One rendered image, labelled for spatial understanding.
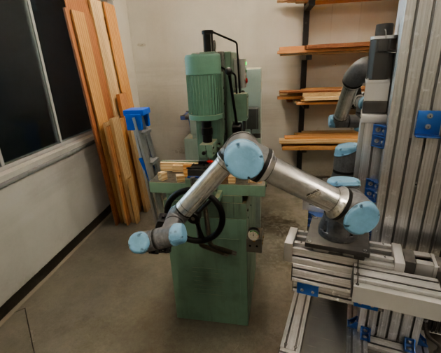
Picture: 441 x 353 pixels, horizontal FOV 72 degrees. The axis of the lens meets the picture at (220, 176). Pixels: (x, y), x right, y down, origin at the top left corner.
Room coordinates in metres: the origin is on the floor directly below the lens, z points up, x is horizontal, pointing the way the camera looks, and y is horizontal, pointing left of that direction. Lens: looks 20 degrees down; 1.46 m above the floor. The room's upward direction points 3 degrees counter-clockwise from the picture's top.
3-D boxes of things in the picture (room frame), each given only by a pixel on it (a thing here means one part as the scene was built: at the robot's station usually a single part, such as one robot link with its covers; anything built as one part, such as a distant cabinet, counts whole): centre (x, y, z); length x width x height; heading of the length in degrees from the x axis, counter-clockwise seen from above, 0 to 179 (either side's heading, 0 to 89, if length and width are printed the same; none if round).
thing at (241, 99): (1.76, -0.13, 1.23); 0.09 x 0.08 x 0.15; 168
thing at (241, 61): (1.87, -0.14, 1.40); 0.10 x 0.06 x 0.16; 168
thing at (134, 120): (2.39, 0.57, 0.58); 0.27 x 0.25 x 1.16; 82
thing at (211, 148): (1.60, 0.05, 1.03); 0.14 x 0.07 x 0.09; 168
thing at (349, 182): (1.03, -0.45, 0.98); 0.13 x 0.12 x 0.14; 177
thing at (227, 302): (1.70, 0.04, 0.36); 0.58 x 0.45 x 0.71; 168
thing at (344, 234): (1.04, -0.45, 0.87); 0.15 x 0.15 x 0.10
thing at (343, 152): (1.49, -0.66, 0.98); 0.13 x 0.12 x 0.14; 81
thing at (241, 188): (1.48, 0.07, 0.87); 0.61 x 0.30 x 0.06; 78
